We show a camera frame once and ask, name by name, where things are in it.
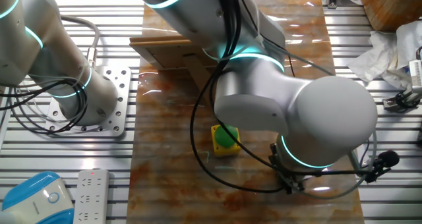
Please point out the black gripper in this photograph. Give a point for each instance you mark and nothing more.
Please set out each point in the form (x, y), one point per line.
(290, 180)

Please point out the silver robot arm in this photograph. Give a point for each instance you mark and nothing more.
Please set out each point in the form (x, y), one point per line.
(263, 95)

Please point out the green button yellow box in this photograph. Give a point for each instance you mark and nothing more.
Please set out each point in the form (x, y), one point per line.
(222, 143)

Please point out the orange marble pattern mat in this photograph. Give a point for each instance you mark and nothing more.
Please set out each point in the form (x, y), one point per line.
(148, 184)

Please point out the crumpled white tissue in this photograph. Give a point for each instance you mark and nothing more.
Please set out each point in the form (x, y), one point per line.
(379, 56)

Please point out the white power strip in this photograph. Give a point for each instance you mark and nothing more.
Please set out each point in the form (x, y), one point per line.
(90, 197)

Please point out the brown cardboard box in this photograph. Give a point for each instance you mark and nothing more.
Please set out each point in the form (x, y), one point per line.
(395, 6)

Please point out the blue white plastic device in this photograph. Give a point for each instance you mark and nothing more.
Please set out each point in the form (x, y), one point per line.
(33, 201)

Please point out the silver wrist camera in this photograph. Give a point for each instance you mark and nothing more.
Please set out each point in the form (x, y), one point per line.
(355, 161)

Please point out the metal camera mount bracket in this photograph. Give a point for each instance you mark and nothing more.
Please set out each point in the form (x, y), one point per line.
(392, 102)

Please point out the wooden picture frame stand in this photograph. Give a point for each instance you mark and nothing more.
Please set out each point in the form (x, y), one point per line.
(155, 54)

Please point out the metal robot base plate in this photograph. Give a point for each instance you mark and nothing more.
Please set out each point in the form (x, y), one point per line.
(110, 120)

